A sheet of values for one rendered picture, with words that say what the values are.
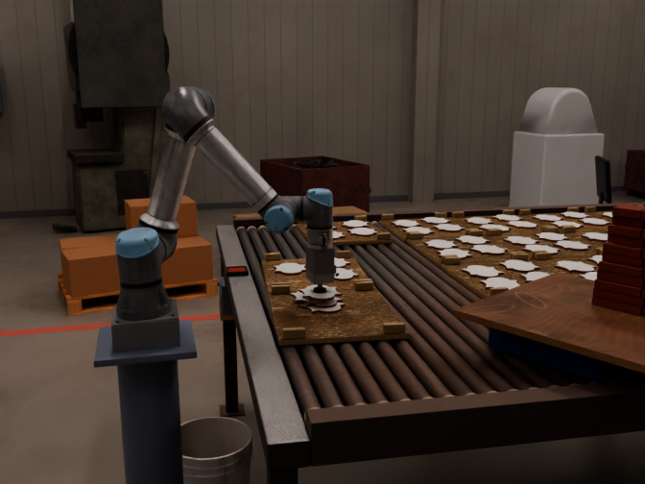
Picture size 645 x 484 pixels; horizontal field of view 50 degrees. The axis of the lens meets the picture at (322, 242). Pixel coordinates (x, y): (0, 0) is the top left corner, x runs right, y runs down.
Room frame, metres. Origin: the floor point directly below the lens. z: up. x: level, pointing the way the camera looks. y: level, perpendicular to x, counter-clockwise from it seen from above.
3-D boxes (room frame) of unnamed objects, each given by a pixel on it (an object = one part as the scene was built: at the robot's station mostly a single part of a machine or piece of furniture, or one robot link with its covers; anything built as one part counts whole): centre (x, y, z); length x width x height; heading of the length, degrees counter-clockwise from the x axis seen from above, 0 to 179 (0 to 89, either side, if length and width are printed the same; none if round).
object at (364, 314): (1.91, -0.03, 0.93); 0.41 x 0.35 x 0.02; 8
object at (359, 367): (2.27, 0.05, 0.90); 1.95 x 0.05 x 0.05; 11
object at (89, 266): (5.09, 1.43, 0.33); 1.19 x 0.91 x 0.67; 105
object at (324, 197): (1.97, 0.01, 1.23); 0.09 x 0.08 x 0.11; 86
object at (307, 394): (2.24, 0.20, 0.90); 1.95 x 0.05 x 0.05; 11
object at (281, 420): (2.22, 0.27, 0.88); 2.08 x 0.09 x 0.06; 11
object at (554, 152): (7.81, -2.65, 0.75); 0.82 x 0.68 x 1.51; 103
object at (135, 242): (1.87, 0.51, 1.12); 0.13 x 0.12 x 0.14; 176
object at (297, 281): (2.32, 0.03, 0.93); 0.41 x 0.35 x 0.02; 8
